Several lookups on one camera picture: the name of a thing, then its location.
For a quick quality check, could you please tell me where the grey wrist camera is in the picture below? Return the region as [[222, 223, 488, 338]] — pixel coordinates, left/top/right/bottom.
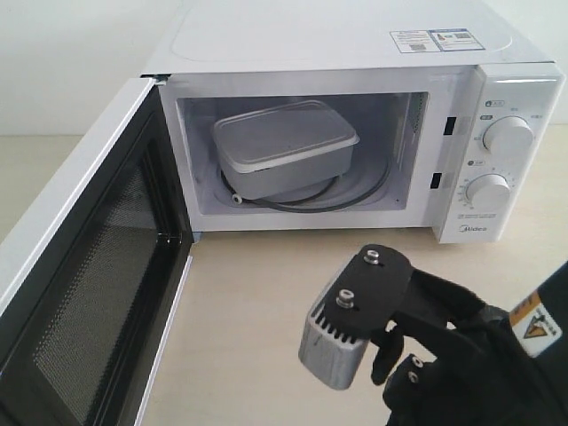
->
[[298, 298, 368, 391]]

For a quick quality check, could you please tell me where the white lidded plastic container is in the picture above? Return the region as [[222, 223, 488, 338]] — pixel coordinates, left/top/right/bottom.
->
[[212, 99, 359, 201]]

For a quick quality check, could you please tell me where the blue white label sticker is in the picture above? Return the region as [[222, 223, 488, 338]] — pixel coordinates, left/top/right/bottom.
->
[[390, 28, 485, 53]]

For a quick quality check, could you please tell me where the white microwave door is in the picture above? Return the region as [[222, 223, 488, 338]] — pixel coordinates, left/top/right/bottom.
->
[[1, 77, 193, 425]]

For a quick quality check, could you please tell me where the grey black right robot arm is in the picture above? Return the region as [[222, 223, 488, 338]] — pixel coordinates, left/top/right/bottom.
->
[[372, 265, 567, 425]]

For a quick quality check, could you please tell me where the white Midea microwave oven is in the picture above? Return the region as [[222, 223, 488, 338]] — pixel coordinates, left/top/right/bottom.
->
[[142, 1, 565, 243]]

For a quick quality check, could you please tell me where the upper white power knob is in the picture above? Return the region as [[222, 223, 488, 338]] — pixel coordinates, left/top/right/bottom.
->
[[483, 116, 534, 155]]

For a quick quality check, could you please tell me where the glass turntable plate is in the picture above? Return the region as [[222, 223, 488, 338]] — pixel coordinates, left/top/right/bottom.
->
[[219, 160, 392, 214]]

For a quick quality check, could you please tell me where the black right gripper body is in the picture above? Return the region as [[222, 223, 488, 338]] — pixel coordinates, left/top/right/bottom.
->
[[371, 269, 533, 425]]

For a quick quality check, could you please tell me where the lower white timer knob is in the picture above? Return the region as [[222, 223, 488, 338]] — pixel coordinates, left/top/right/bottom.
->
[[466, 174, 511, 209]]

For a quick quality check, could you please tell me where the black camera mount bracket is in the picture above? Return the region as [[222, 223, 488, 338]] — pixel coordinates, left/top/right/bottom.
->
[[323, 244, 414, 340]]

